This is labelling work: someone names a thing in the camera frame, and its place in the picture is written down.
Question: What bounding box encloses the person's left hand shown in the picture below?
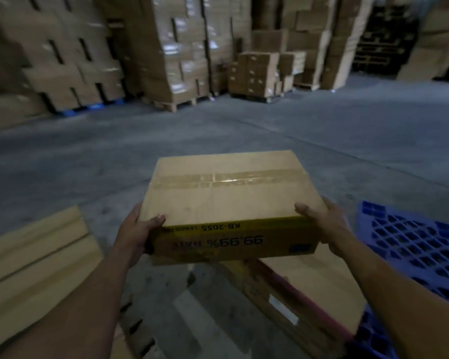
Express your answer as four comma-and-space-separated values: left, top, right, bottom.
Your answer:
113, 202, 166, 269

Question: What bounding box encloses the person's right hand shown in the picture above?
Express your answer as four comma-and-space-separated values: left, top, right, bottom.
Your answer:
294, 196, 353, 258

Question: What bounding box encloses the taped cardboard box yellow side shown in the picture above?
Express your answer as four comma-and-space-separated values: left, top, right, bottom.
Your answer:
139, 150, 328, 267

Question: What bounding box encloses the person's left forearm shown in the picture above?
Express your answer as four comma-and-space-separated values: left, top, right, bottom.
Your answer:
0, 244, 135, 359

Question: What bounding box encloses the person's right forearm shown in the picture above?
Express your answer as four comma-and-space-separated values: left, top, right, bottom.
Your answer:
336, 232, 449, 359

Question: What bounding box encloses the cardboard box with red stripe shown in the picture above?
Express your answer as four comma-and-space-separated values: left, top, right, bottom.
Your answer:
217, 243, 367, 359

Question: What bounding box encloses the blue plastic pallet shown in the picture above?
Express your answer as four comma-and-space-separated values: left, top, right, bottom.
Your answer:
345, 200, 449, 359

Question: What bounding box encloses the wooden pallet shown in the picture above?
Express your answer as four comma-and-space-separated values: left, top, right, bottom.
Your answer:
142, 94, 214, 112

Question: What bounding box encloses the flat cardboard boxes pile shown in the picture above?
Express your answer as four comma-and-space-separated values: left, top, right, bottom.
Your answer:
0, 205, 105, 356

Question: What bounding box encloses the blue pallet under boxes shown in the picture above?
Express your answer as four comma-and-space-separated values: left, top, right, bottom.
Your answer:
55, 99, 126, 118

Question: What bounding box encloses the small labelled cardboard box stack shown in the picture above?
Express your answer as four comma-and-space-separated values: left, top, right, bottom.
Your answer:
227, 51, 307, 100

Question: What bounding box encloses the tall cardboard box stack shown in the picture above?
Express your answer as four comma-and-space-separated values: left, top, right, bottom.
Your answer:
251, 0, 375, 91

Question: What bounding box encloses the shrink-wrapped cardboard box stack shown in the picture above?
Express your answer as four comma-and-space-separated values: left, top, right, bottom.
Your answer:
94, 0, 253, 106

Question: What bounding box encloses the stack of dark pallets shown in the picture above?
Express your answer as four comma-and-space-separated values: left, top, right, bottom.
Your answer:
352, 4, 423, 76

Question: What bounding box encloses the stack of plain cardboard boxes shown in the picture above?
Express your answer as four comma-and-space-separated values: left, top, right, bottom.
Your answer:
0, 0, 127, 112

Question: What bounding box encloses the blurred cardboard box stack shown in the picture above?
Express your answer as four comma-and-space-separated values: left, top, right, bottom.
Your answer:
397, 0, 449, 82

